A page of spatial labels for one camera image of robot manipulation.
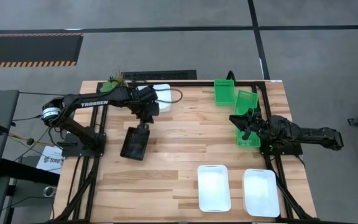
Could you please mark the small black clamp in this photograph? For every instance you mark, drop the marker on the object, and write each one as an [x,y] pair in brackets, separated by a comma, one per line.
[230,75]

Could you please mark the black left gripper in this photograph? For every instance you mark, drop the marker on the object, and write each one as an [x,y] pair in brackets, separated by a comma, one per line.
[146,109]

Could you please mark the black floor vent grille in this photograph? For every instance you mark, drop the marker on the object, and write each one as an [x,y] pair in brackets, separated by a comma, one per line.
[160,75]

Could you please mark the white plastic bin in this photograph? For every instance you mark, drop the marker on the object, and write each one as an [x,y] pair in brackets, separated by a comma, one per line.
[261,193]
[213,188]
[166,99]

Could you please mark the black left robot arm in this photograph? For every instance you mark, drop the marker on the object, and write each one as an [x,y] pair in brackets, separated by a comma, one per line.
[95,103]

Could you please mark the green plastic slotted basket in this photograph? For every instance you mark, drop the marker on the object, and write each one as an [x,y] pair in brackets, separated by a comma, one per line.
[245,101]
[249,141]
[224,92]

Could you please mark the white printed paper sheet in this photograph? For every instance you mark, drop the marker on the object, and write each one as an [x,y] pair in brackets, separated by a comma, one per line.
[53,160]

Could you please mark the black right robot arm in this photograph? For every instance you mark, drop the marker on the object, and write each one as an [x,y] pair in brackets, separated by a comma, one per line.
[315,135]

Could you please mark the potted green plant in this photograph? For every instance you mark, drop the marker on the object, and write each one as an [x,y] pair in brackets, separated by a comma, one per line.
[109,86]

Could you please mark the black aluminium table frame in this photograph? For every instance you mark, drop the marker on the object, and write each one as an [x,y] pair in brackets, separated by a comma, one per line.
[197,84]

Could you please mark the black plastic slotted basket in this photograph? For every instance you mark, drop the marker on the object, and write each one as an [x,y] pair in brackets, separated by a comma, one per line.
[134,146]

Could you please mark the black hazard-striped floor mat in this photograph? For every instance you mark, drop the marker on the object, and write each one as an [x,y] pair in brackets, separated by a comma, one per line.
[26,49]

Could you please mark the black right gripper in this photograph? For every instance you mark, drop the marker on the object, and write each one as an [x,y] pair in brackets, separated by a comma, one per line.
[258,124]

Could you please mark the clear tape roll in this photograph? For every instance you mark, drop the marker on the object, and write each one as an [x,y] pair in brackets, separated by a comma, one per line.
[45,191]

